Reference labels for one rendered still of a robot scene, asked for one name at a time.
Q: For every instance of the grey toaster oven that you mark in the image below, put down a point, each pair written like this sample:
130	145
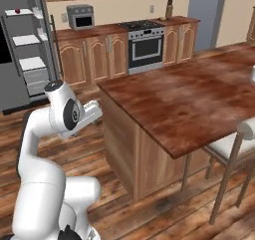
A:
79	16

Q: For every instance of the white cushioned metal stool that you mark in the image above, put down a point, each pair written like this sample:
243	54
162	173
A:
232	144

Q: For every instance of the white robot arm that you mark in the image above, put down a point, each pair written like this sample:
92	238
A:
40	184

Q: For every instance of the grey fridge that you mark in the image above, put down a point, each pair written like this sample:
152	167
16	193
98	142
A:
16	84

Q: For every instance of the narrow wooden base cupboards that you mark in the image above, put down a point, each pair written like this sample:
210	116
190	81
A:
181	41

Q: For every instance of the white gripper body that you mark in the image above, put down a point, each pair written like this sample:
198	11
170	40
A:
93	110

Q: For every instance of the wooden cabinet edge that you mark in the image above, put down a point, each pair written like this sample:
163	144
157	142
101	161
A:
251	25

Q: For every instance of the small red round food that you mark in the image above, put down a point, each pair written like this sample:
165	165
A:
17	11

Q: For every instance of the wide wooden base cupboards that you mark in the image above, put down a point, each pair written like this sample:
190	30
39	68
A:
93	58

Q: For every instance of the wooden dining island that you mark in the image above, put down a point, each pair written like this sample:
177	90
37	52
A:
186	98

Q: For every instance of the steel stove with oven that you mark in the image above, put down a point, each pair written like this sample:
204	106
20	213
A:
146	48

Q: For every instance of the white container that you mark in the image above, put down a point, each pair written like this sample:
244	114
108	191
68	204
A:
253	74

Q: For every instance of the grey wall socket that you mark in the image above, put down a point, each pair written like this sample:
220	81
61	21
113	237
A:
64	17
152	9

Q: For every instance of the small tan item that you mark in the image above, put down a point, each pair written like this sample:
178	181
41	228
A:
162	18

